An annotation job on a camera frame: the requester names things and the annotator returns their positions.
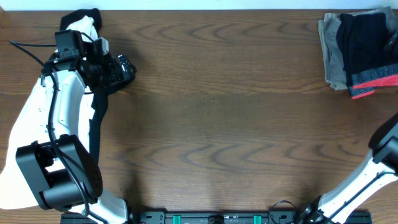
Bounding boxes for black leggings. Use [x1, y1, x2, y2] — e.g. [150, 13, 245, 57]
[336, 13, 397, 99]

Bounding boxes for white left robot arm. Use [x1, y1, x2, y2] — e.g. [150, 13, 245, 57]
[14, 33, 136, 223]

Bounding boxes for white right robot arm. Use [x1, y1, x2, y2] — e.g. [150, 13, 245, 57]
[303, 28, 397, 223]

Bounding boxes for black garment under t-shirt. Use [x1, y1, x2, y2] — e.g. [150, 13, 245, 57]
[60, 8, 131, 163]

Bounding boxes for grey folded trousers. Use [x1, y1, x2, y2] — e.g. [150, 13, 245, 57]
[318, 7, 397, 90]

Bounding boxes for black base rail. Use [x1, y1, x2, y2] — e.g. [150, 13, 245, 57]
[60, 210, 373, 224]

